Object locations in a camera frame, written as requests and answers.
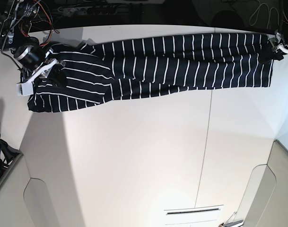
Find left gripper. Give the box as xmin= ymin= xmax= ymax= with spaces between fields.
xmin=261 ymin=30 xmax=288 ymax=64

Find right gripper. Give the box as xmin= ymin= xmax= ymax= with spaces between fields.
xmin=14 ymin=42 xmax=68 ymax=87

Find navy white striped T-shirt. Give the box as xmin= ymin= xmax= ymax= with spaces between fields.
xmin=27 ymin=33 xmax=273 ymax=113

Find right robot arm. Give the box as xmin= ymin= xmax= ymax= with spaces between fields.
xmin=0 ymin=0 xmax=67 ymax=87

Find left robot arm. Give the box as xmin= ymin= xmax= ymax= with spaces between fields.
xmin=259 ymin=0 xmax=288 ymax=64

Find black round stool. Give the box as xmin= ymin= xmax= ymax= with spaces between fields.
xmin=211 ymin=10 xmax=244 ymax=30

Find grey bin with blue tools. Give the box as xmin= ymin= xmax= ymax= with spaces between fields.
xmin=0 ymin=134 xmax=23 ymax=184

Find beige chair left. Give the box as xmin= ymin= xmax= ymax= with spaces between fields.
xmin=0 ymin=155 xmax=64 ymax=227

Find beige chair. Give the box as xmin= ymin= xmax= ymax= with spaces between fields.
xmin=0 ymin=155 xmax=64 ymax=227
xmin=235 ymin=141 xmax=288 ymax=227

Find beige chair right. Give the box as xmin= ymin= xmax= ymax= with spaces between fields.
xmin=235 ymin=141 xmax=288 ymax=227

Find scissors at table edge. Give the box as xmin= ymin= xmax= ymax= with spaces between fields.
xmin=218 ymin=220 xmax=244 ymax=227

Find black ruler strip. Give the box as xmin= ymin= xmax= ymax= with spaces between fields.
xmin=165 ymin=208 xmax=220 ymax=215

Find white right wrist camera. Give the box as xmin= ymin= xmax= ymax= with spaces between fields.
xmin=16 ymin=82 xmax=34 ymax=96

